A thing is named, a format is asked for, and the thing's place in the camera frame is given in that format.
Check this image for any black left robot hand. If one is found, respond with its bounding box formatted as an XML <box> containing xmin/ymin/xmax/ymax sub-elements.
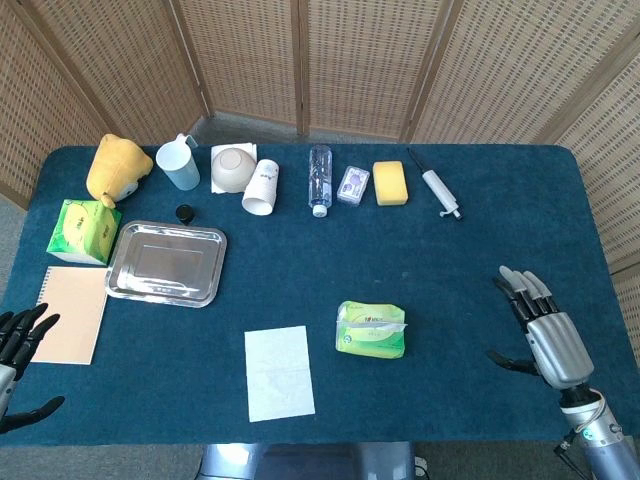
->
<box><xmin>0</xmin><ymin>303</ymin><xmax>66</xmax><ymax>435</ymax></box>

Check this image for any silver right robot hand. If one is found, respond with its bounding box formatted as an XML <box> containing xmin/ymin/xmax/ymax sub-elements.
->
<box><xmin>487</xmin><ymin>265</ymin><xmax>596</xmax><ymax>391</ymax></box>

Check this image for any green soft tissue pack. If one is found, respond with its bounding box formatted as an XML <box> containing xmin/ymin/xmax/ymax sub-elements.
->
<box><xmin>334</xmin><ymin>299</ymin><xmax>407</xmax><ymax>360</ymax></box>

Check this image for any white tissue sheet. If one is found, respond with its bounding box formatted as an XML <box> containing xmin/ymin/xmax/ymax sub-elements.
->
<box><xmin>243</xmin><ymin>325</ymin><xmax>317</xmax><ymax>424</ymax></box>
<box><xmin>341</xmin><ymin>319</ymin><xmax>409</xmax><ymax>335</ymax></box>

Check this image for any silver blue robot base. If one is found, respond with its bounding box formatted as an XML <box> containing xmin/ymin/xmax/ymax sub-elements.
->
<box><xmin>199</xmin><ymin>442</ymin><xmax>416</xmax><ymax>480</ymax></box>

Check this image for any tan spiral notebook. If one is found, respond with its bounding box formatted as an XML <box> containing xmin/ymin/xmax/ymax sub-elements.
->
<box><xmin>29</xmin><ymin>265</ymin><xmax>110</xmax><ymax>366</ymax></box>

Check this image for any green tissue box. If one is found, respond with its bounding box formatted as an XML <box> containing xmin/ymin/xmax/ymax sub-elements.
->
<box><xmin>46</xmin><ymin>198</ymin><xmax>123</xmax><ymax>266</ymax></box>

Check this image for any rectangular metal tray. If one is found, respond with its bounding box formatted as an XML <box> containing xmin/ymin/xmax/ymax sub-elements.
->
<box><xmin>104</xmin><ymin>220</ymin><xmax>228</xmax><ymax>309</ymax></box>

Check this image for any yellow plush toy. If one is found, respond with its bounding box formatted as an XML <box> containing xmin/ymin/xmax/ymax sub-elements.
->
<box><xmin>85</xmin><ymin>133</ymin><xmax>155</xmax><ymax>210</ymax></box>

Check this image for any light blue plastic cup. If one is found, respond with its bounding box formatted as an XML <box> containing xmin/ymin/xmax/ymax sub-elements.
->
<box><xmin>155</xmin><ymin>132</ymin><xmax>202</xmax><ymax>192</ymax></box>

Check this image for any yellow sponge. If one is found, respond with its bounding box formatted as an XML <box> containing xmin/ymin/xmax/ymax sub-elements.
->
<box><xmin>372</xmin><ymin>160</ymin><xmax>409</xmax><ymax>207</ymax></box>

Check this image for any beige bowl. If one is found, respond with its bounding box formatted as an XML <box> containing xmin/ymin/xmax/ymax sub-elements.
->
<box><xmin>210</xmin><ymin>147</ymin><xmax>259</xmax><ymax>195</ymax></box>

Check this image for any dark blue table cloth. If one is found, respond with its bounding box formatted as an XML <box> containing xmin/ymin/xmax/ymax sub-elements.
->
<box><xmin>0</xmin><ymin>144</ymin><xmax>617</xmax><ymax>448</ymax></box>

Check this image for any white paper cup stack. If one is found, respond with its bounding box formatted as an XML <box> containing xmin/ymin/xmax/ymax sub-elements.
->
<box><xmin>241</xmin><ymin>158</ymin><xmax>280</xmax><ymax>217</ymax></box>

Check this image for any clear plastic water bottle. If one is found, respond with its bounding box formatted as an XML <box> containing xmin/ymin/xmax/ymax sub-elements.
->
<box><xmin>308</xmin><ymin>144</ymin><xmax>334</xmax><ymax>218</ymax></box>

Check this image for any wicker folding screen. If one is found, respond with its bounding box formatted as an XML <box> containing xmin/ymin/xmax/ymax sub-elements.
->
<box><xmin>0</xmin><ymin>0</ymin><xmax>640</xmax><ymax>374</ymax></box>

